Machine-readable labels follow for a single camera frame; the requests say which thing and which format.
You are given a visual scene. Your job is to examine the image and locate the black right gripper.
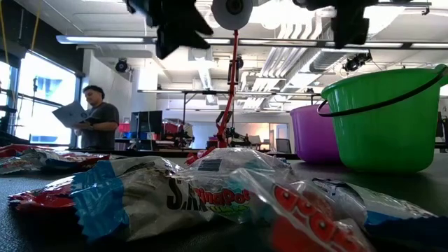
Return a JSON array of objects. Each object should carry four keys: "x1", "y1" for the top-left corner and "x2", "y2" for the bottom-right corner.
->
[{"x1": 293, "y1": 0, "x2": 378, "y2": 49}]

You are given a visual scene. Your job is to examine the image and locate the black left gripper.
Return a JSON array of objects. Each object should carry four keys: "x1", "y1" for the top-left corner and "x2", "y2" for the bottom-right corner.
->
[{"x1": 125, "y1": 0, "x2": 215, "y2": 60}]

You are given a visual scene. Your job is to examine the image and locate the blue silver candy bar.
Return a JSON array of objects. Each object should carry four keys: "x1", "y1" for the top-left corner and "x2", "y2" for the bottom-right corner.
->
[
  {"x1": 311, "y1": 176, "x2": 448, "y2": 252},
  {"x1": 69, "y1": 155, "x2": 214, "y2": 242}
]

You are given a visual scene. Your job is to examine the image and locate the black ceiling spotlight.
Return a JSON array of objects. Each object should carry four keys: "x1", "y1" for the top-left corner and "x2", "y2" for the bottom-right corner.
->
[
  {"x1": 114, "y1": 57, "x2": 130, "y2": 74},
  {"x1": 342, "y1": 51, "x2": 374, "y2": 74}
]

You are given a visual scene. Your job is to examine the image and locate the black crossbar light strips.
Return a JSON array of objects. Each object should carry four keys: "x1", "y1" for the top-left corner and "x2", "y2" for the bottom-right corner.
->
[{"x1": 55, "y1": 34, "x2": 448, "y2": 50}]

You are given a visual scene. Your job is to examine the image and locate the white ceiling pipes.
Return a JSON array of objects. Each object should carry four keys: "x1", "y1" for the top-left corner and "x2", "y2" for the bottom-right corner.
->
[{"x1": 241, "y1": 20, "x2": 323, "y2": 109}]

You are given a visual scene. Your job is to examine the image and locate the black computer monitor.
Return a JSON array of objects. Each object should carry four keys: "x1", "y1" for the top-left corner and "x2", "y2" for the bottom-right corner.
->
[{"x1": 130, "y1": 110, "x2": 164, "y2": 134}]

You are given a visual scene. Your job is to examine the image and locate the red black machine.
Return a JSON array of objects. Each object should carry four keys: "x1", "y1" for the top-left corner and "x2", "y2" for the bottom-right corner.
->
[{"x1": 161, "y1": 118, "x2": 195, "y2": 148}]

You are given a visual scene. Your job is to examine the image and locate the blue storage bin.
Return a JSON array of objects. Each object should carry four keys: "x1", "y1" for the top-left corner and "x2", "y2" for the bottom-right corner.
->
[{"x1": 122, "y1": 132, "x2": 158, "y2": 140}]

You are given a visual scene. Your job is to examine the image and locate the green plastic bucket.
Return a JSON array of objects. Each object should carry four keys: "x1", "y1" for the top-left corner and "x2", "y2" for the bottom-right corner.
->
[{"x1": 316, "y1": 63, "x2": 448, "y2": 174}]

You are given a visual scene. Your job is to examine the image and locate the person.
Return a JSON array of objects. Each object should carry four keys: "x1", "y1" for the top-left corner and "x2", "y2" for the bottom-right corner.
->
[{"x1": 71, "y1": 85, "x2": 120, "y2": 151}]

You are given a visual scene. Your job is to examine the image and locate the purple plastic bucket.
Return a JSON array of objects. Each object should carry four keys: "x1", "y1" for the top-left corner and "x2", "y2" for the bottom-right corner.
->
[{"x1": 289, "y1": 104, "x2": 342, "y2": 165}]

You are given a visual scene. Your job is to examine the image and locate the grey laptop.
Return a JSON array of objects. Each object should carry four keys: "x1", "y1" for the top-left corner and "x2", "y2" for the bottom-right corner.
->
[{"x1": 51, "y1": 101, "x2": 89, "y2": 129}]

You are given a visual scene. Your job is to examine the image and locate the black office chair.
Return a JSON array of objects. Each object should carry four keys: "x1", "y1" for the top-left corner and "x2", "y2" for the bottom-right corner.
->
[{"x1": 275, "y1": 137, "x2": 293, "y2": 154}]

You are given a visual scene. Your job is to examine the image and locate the black equipment rack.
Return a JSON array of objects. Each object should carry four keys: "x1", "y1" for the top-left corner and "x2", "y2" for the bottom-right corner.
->
[{"x1": 436, "y1": 111, "x2": 448, "y2": 153}]

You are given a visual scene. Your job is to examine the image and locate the large bright window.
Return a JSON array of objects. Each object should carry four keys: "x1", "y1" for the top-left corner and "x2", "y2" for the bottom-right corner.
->
[{"x1": 0, "y1": 50, "x2": 82, "y2": 148}]

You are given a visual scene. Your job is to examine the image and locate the red snack bags far left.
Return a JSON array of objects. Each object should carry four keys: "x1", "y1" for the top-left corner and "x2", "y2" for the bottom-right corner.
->
[
  {"x1": 38, "y1": 153, "x2": 92, "y2": 173},
  {"x1": 0, "y1": 156, "x2": 43, "y2": 175}
]

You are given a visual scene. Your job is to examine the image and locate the black equipment stand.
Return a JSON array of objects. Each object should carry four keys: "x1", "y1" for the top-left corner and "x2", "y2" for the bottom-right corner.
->
[{"x1": 0, "y1": 104, "x2": 18, "y2": 148}]

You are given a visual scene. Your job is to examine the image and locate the black overhead frame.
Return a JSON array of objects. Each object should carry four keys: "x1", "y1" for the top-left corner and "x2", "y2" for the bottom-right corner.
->
[{"x1": 136, "y1": 89, "x2": 323, "y2": 122}]

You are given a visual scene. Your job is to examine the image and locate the red camera stand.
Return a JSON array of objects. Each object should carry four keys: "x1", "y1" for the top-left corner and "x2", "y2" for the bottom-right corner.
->
[{"x1": 209, "y1": 0, "x2": 254, "y2": 152}]

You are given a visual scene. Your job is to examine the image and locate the black table frame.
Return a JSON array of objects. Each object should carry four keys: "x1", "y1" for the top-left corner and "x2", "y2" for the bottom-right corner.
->
[{"x1": 68, "y1": 147, "x2": 302, "y2": 159}]

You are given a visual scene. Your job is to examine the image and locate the clear Ring Pop packet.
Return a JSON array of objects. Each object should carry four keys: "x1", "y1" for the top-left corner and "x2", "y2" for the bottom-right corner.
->
[
  {"x1": 173, "y1": 146, "x2": 298, "y2": 225},
  {"x1": 237, "y1": 167, "x2": 375, "y2": 252}
]

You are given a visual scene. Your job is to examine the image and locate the yellow cable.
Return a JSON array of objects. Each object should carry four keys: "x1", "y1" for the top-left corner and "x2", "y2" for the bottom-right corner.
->
[{"x1": 30, "y1": 12, "x2": 40, "y2": 52}]

